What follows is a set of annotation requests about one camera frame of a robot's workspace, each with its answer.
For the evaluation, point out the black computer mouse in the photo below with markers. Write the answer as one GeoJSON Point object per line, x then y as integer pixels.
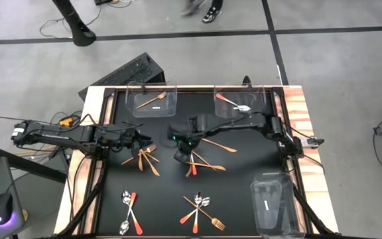
{"type": "Point", "coordinates": [1, 207]}

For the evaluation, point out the person's leg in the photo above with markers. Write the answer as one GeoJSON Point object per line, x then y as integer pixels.
{"type": "Point", "coordinates": [217, 4]}

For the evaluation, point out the yellow round disc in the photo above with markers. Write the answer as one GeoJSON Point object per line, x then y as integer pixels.
{"type": "Point", "coordinates": [25, 215]}

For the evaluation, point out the black power strip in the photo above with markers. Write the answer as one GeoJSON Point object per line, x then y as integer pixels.
{"type": "Point", "coordinates": [102, 2]}

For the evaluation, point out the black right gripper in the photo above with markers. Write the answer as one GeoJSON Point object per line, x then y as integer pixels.
{"type": "Point", "coordinates": [184, 136]}

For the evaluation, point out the black computer case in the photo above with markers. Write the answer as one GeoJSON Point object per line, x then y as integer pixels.
{"type": "Point", "coordinates": [134, 71]}

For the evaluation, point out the person's shoe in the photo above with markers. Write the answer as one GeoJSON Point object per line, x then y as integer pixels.
{"type": "Point", "coordinates": [212, 15]}

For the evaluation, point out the black camera stand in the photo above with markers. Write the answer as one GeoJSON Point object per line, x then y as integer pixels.
{"type": "Point", "coordinates": [247, 81]}

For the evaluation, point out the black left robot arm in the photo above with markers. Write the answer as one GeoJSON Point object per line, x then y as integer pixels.
{"type": "Point", "coordinates": [61, 134]}

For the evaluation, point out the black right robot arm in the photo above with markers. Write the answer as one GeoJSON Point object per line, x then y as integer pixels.
{"type": "Point", "coordinates": [237, 123]}

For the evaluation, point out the grey side table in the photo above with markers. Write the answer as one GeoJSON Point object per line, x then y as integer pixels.
{"type": "Point", "coordinates": [12, 172]}

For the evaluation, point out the clear plastic container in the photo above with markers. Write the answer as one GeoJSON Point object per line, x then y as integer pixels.
{"type": "Point", "coordinates": [166, 112]}
{"type": "Point", "coordinates": [277, 219]}
{"type": "Point", "coordinates": [257, 106]}

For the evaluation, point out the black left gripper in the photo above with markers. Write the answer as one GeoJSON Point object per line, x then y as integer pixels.
{"type": "Point", "coordinates": [131, 141]}

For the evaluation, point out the black desk foot bar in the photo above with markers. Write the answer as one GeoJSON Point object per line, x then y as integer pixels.
{"type": "Point", "coordinates": [28, 165]}

